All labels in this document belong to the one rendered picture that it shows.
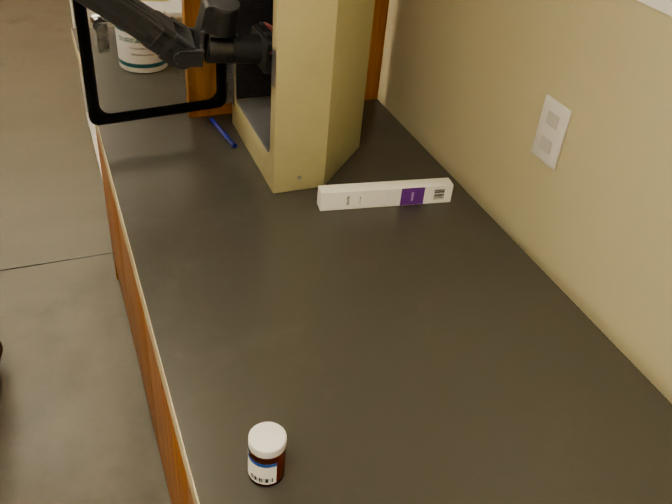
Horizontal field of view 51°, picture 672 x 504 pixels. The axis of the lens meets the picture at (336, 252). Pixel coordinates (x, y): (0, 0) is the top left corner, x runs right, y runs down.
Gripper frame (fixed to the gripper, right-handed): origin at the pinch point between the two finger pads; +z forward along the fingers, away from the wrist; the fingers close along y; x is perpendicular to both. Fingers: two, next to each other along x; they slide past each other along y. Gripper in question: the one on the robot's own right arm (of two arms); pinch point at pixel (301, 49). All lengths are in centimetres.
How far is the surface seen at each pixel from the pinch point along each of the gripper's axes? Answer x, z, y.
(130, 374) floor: 120, -28, 37
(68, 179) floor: 119, -35, 162
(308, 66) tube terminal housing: -2.3, -4.4, -15.0
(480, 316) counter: 23, 14, -60
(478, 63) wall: -3.3, 32.7, -14.8
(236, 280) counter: 26, -22, -39
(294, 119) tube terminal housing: 8.2, -5.6, -14.9
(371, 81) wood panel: 15.7, 29.3, 22.0
